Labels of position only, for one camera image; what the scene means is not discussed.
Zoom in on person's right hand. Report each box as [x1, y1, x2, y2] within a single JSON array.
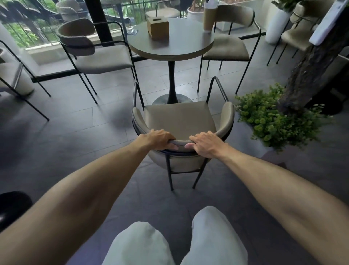
[[184, 131, 232, 160]]

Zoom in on person's left hand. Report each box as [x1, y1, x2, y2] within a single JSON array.
[[138, 129, 179, 153]]

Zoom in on beige chair with black frame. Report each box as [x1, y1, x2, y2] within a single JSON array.
[[56, 18, 140, 105], [0, 40, 52, 122], [132, 76, 235, 191], [266, 0, 329, 66], [145, 0, 181, 19], [196, 4, 262, 95], [55, 0, 89, 23]]

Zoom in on person's left forearm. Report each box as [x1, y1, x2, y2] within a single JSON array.
[[0, 136, 149, 265]]

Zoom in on person's right forearm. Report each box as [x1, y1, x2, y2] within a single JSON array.
[[218, 149, 349, 265]]

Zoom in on green leafy shrub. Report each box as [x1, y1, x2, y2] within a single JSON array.
[[235, 83, 334, 152]]

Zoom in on person's white trousers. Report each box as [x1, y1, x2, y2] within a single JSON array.
[[102, 206, 249, 265]]

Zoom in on wooden tissue box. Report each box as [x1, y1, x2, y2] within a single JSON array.
[[147, 16, 170, 39]]

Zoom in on tall tan cylinder holder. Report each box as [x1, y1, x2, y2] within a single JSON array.
[[203, 0, 219, 33]]

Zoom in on round white plant pot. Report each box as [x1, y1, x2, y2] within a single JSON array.
[[187, 0, 205, 23]]

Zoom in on rough brown tree trunk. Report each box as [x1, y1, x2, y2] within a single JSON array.
[[276, 0, 349, 116]]

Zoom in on black metal pillar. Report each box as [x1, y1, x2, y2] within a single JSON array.
[[84, 0, 114, 46]]

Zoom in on tall white planter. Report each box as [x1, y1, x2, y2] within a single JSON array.
[[265, 8, 293, 45]]

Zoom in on black round stool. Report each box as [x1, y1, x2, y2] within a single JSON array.
[[0, 191, 33, 233]]

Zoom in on black metal railing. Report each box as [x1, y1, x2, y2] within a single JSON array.
[[0, 0, 153, 50]]

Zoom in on white sign board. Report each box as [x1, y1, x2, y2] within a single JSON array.
[[309, 0, 349, 46]]

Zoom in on round grey pedestal table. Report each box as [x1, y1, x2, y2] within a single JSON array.
[[127, 17, 215, 106]]

